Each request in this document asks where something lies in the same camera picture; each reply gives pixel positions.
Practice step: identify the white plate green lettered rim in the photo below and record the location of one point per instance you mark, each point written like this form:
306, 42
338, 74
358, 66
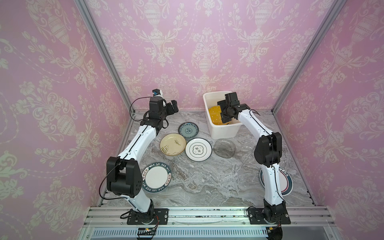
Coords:
156, 177

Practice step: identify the cream plate with plant motif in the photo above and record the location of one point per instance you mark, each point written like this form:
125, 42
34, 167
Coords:
173, 144

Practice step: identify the aluminium corner post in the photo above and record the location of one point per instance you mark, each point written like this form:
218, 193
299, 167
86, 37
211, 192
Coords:
319, 35
102, 48

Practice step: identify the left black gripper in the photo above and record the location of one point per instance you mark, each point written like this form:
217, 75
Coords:
169, 110

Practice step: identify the aluminium left corner post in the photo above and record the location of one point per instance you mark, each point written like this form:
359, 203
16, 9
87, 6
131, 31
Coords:
102, 48

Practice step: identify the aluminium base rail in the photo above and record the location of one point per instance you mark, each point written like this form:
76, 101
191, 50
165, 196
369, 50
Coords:
300, 223

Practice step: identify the small teal patterned plate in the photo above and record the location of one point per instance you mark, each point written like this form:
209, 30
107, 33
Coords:
188, 130

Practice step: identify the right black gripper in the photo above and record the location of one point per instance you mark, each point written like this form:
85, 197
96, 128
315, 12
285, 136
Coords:
226, 112

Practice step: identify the white plate black rim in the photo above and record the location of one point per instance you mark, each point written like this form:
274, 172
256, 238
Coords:
198, 150

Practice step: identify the aluminium right corner post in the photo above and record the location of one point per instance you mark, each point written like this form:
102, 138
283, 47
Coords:
319, 35

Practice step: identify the white plastic bin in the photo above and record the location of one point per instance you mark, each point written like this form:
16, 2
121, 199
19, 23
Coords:
219, 131

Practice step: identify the white vented strip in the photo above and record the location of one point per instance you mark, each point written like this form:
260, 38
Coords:
174, 233

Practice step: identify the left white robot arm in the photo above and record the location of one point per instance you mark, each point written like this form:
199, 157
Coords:
123, 173

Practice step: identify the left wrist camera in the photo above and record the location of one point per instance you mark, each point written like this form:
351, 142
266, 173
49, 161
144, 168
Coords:
157, 94

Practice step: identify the clear glass plate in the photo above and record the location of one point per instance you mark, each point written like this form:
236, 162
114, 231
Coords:
224, 148

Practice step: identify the yellow polka dot plate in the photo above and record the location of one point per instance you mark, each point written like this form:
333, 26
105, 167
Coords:
215, 115

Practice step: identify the white plate red green rim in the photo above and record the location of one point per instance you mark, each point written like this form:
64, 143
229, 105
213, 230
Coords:
285, 181

